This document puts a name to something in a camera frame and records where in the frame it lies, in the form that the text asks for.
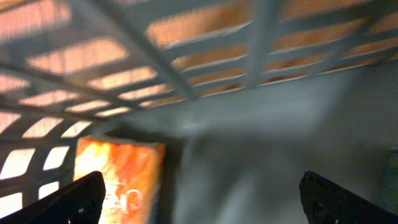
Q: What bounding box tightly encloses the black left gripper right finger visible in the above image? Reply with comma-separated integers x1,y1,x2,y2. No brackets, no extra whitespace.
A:
299,170,397,224

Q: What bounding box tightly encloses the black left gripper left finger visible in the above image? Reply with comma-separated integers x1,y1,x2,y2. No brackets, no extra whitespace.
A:
1,171,106,224

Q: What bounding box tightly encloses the orange snack pack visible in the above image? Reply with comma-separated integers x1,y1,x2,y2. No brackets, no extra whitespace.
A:
73,137,165,224

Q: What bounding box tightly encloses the grey plastic mesh basket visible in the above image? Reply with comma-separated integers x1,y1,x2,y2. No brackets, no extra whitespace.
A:
1,1,397,223

